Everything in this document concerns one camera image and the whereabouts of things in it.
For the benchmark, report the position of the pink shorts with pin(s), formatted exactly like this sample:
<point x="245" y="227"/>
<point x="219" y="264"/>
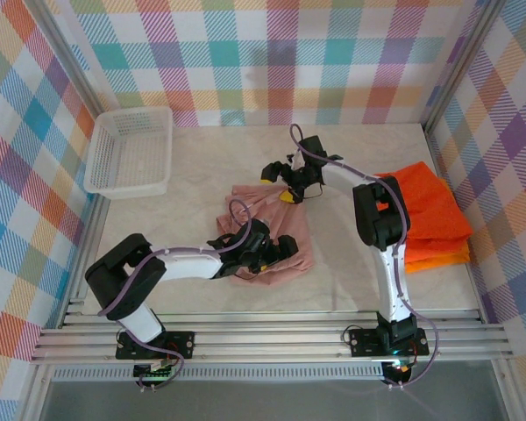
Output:
<point x="293" y="228"/>

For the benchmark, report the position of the red-orange shorts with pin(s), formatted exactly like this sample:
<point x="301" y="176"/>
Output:
<point x="434" y="210"/>

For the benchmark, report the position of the light orange shorts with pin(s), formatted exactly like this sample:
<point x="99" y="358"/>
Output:
<point x="434" y="263"/>

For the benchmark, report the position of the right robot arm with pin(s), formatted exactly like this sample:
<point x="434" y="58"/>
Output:
<point x="392" y="285"/>

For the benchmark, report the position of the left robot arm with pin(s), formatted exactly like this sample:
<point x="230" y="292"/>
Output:
<point x="184" y="265"/>

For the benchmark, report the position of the white perforated plastic basket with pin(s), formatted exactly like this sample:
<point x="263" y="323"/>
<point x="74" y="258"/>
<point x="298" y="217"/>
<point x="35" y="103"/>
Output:
<point x="131" y="140"/>

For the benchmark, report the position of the green circuit board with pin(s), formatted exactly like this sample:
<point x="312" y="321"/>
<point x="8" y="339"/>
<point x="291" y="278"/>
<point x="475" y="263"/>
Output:
<point x="153" y="373"/>

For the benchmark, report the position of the small circuit board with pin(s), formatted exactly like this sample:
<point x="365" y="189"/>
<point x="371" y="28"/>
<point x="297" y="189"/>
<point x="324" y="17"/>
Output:
<point x="401" y="370"/>

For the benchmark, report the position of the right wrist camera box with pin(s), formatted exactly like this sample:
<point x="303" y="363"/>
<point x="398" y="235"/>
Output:
<point x="294" y="160"/>

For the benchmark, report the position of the aluminium frame rails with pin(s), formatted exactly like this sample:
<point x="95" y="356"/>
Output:
<point x="267" y="337"/>

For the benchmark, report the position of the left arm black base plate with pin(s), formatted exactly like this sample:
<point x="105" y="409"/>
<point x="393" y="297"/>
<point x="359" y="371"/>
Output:
<point x="179" y="344"/>

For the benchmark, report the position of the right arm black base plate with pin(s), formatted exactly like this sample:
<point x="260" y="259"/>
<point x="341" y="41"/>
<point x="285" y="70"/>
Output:
<point x="364" y="342"/>

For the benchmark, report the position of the aluminium upright post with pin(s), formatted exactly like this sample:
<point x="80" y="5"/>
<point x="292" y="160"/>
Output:
<point x="70" y="57"/>
<point x="466" y="57"/>

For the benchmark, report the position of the aluminium lower frame bar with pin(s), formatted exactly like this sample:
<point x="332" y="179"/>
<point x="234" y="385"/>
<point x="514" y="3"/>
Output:
<point x="506" y="394"/>
<point x="33" y="394"/>

